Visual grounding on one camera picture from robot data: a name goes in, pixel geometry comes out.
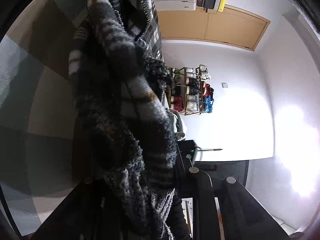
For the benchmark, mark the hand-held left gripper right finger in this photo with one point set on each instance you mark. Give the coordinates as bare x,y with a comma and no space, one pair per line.
200,187

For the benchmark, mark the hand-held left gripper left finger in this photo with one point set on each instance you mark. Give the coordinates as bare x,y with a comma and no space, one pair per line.
75,212

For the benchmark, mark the black white plaid fleece garment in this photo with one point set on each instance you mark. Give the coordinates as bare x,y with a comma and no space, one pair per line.
120,92

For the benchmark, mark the person's black trouser leg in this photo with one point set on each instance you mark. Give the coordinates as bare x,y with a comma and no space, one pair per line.
177,220

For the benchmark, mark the black router box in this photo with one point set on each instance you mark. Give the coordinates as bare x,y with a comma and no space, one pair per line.
186,146

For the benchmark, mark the white cloth pile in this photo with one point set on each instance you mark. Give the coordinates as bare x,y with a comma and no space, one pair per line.
177,123

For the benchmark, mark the wooden shoe rack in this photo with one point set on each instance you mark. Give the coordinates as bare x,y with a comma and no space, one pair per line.
185,91

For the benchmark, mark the rows of shoes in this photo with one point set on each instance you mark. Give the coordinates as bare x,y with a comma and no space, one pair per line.
191,88

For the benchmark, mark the checkered brown blue bed sheet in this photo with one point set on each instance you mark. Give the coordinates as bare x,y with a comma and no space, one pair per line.
45,92

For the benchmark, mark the wooden door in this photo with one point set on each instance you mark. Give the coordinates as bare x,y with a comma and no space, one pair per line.
212,25

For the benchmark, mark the yellow shoe box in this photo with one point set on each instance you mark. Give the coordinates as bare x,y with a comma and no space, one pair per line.
222,2

